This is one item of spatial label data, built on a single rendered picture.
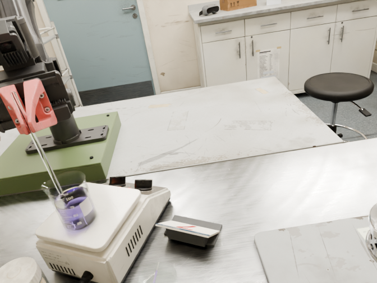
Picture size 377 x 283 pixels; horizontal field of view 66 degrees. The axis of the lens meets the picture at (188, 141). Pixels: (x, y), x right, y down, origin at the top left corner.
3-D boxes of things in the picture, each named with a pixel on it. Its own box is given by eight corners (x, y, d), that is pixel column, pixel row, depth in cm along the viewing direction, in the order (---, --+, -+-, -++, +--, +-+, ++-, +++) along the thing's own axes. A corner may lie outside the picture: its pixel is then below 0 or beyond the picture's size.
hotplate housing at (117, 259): (116, 190, 62) (106, 159, 58) (173, 199, 57) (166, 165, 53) (39, 286, 44) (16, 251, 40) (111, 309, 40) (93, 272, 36)
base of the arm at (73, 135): (96, 111, 68) (100, 100, 74) (10, 126, 68) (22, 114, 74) (106, 140, 72) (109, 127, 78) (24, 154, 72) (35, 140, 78)
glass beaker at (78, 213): (105, 207, 45) (88, 164, 41) (96, 234, 40) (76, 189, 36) (67, 211, 45) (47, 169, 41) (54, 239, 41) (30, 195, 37)
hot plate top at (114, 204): (84, 185, 52) (83, 181, 51) (144, 194, 47) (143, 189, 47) (33, 238, 42) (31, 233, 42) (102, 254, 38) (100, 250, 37)
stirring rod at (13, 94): (70, 217, 43) (9, 91, 33) (74, 215, 43) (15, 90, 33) (70, 219, 43) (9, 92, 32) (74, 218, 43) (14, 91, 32)
